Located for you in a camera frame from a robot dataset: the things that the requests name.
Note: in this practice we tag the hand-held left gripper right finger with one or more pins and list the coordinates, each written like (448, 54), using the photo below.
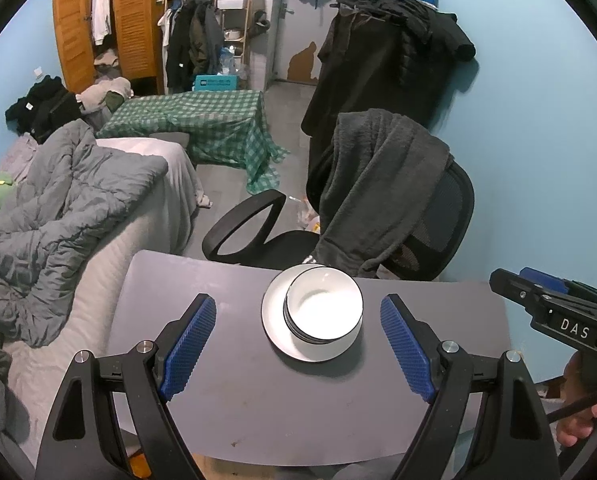
(408, 350)

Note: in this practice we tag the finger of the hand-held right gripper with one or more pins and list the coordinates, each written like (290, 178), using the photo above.
(545, 279)
(513, 287)

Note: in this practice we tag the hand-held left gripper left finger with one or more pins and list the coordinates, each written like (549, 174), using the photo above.
(188, 345)

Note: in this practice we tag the white bowl black rim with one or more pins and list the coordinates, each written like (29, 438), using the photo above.
(323, 305)
(289, 327)
(328, 351)

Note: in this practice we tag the white plate black rim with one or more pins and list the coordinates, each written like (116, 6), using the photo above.
(273, 310)

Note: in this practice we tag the person's right hand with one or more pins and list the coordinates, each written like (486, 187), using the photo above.
(573, 430)

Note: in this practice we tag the black office chair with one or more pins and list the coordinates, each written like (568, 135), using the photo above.
(448, 210)

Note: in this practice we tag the bed with white sheet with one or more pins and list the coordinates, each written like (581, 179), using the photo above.
(128, 250)

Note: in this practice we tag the dark grey fleece robe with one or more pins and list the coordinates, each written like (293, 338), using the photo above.
(373, 175)

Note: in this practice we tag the grey quilted duvet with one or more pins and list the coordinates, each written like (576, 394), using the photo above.
(53, 225)

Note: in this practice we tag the green checked tablecloth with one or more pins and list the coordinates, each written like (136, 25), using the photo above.
(203, 120)

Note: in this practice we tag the light purple cloth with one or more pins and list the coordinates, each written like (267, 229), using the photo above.
(18, 152)

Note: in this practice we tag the beige clothes pile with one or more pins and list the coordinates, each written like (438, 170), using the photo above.
(106, 95)

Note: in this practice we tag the blue plastic crate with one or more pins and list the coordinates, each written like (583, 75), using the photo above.
(216, 83)

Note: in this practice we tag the black hanging coat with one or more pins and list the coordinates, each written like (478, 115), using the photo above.
(378, 60)

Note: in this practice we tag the black clothes pile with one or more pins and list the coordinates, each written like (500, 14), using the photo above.
(43, 105)

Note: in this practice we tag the clear water jug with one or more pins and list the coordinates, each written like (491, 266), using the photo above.
(227, 60)

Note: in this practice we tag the dark hanging jackets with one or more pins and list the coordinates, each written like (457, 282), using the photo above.
(193, 45)

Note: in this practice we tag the wooden louvred wardrobe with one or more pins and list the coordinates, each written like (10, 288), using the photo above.
(133, 20)

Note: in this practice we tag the grey door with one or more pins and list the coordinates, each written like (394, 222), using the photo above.
(298, 30)

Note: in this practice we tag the wooden shelf unit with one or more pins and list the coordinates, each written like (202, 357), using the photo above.
(233, 5)

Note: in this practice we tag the white hanging shirt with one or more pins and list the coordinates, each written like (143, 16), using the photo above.
(101, 7)

